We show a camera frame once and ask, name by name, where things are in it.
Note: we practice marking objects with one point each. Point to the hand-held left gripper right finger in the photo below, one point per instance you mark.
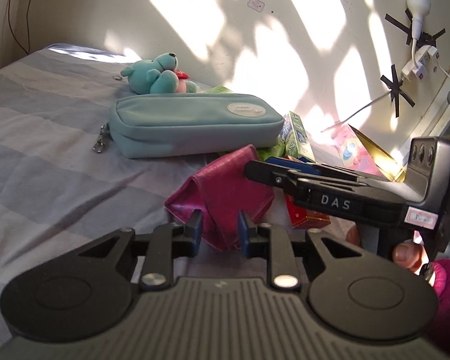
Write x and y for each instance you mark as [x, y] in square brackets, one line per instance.
[243, 234]

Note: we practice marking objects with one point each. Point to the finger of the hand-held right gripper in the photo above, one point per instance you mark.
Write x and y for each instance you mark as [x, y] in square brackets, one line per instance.
[341, 172]
[264, 172]

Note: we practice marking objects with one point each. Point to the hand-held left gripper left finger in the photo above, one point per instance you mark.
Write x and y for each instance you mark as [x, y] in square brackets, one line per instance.
[195, 234]

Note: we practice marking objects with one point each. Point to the gold tin box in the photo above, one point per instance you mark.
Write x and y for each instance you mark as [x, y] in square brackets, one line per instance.
[384, 161]

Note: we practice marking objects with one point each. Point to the magenta leather wallet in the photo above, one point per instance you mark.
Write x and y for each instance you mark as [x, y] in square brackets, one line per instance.
[221, 191]

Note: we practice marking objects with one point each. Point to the green medicine box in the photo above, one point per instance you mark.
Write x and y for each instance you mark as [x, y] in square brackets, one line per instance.
[298, 137]

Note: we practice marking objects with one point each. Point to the person's right hand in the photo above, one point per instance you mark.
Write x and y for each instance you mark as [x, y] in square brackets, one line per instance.
[407, 255]

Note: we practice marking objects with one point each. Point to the pink tissue pack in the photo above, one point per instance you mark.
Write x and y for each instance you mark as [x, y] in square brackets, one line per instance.
[354, 150]

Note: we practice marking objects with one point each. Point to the red box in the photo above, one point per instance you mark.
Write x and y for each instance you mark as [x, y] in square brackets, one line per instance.
[303, 215]

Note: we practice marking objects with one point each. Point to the teal zip pouch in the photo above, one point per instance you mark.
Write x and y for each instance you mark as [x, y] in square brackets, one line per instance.
[187, 123]

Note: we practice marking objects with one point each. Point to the black tape cross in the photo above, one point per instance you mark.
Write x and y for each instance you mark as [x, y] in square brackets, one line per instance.
[395, 90]

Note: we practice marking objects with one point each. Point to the white power strip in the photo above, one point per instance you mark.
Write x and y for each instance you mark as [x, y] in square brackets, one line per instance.
[420, 63]

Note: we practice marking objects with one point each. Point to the teal plush bear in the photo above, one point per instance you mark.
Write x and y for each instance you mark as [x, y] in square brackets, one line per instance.
[153, 75]

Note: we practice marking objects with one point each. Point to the black tape strips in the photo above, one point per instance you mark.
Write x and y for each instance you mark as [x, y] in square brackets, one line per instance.
[397, 24]

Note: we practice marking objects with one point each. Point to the white light bulb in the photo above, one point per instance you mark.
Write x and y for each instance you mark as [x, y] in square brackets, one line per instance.
[418, 0]

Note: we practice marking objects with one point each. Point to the pink wall sticker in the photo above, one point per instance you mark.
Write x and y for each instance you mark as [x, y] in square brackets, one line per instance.
[255, 3]

